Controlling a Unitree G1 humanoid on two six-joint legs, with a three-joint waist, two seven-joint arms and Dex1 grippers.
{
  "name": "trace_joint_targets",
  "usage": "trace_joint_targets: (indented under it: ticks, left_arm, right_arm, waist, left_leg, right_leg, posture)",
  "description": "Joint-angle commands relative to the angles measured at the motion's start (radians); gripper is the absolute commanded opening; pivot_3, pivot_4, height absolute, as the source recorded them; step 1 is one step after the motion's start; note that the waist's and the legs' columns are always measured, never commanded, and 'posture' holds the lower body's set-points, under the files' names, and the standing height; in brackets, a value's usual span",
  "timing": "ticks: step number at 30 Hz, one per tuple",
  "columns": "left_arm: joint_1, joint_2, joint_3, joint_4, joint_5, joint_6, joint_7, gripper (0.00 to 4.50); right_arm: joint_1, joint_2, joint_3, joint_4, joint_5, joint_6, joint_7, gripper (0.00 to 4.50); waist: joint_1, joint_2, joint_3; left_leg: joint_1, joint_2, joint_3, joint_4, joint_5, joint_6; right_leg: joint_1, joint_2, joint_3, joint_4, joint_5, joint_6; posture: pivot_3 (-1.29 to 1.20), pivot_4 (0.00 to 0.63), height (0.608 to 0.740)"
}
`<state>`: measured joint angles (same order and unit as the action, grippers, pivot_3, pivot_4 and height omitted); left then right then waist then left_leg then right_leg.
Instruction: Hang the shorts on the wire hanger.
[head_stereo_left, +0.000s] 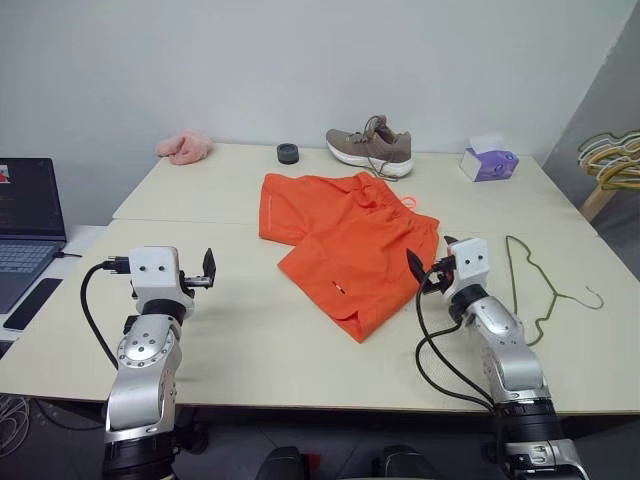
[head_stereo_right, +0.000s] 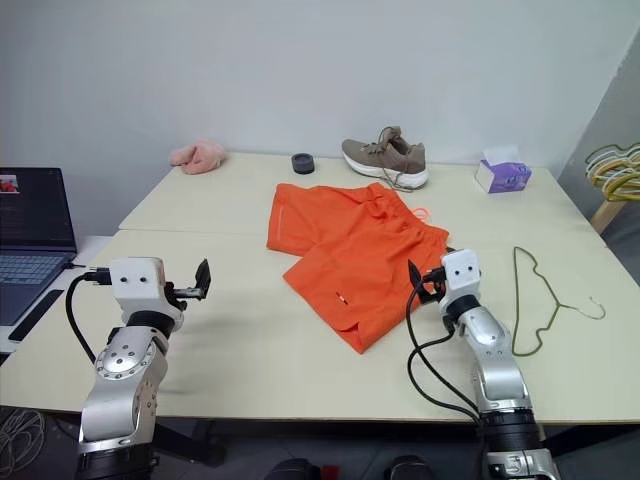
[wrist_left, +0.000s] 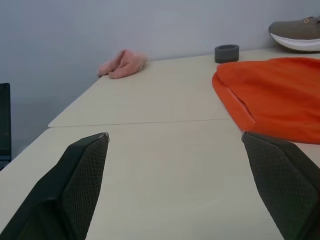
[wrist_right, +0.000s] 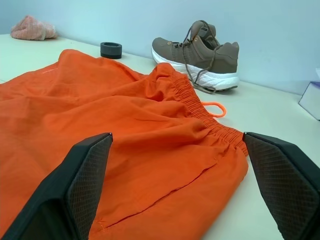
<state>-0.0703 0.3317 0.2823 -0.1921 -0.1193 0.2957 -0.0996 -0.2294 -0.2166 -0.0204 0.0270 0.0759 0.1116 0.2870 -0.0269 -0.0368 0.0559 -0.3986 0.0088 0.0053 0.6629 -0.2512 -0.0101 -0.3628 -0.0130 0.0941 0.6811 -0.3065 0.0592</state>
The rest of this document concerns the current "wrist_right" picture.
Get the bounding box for orange garment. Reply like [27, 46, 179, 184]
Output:
[0, 48, 251, 240]

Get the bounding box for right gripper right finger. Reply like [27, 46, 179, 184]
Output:
[242, 131, 320, 240]

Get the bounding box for purple white tissue box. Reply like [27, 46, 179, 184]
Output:
[298, 66, 320, 121]

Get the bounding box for brown sneaker white sole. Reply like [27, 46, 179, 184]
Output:
[151, 19, 240, 95]

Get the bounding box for pink towel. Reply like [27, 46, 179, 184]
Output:
[10, 14, 58, 41]

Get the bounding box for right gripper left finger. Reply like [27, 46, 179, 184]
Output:
[0, 132, 114, 240]

